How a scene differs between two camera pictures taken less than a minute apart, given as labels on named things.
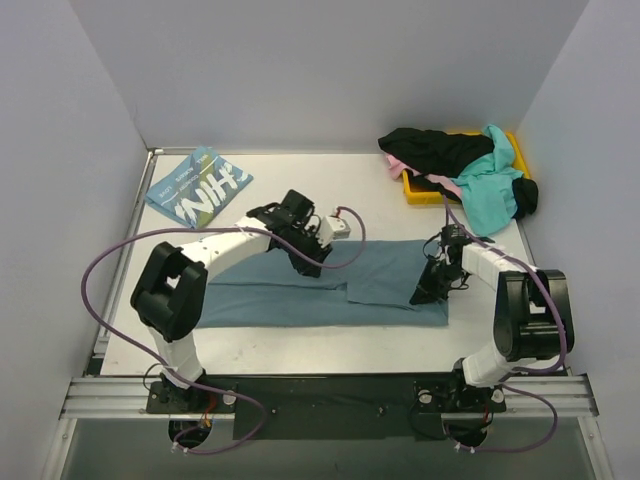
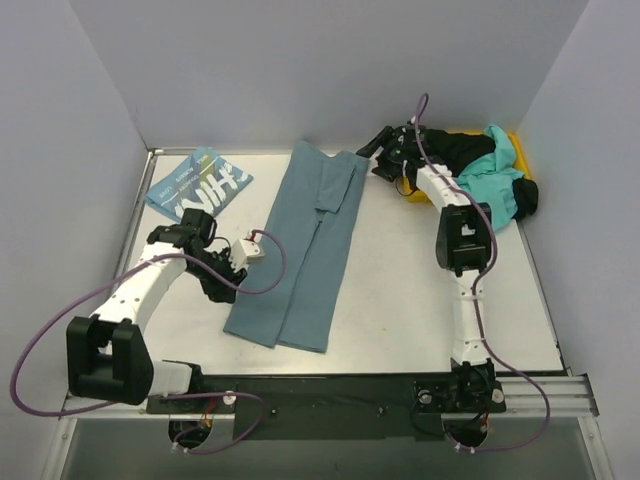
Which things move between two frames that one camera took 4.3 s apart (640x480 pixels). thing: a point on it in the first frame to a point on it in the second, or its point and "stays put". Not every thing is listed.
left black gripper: x=304 y=253 to x=220 y=273
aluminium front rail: x=529 y=398 stays put
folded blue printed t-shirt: x=194 y=190 stays put
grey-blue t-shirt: x=368 y=285 to x=312 y=214
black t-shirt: x=445 y=154 stays put
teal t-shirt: x=488 y=193 stays put
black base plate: x=336 y=406 stays put
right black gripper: x=436 y=276 to x=388 y=147
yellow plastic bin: x=416 y=195 stays put
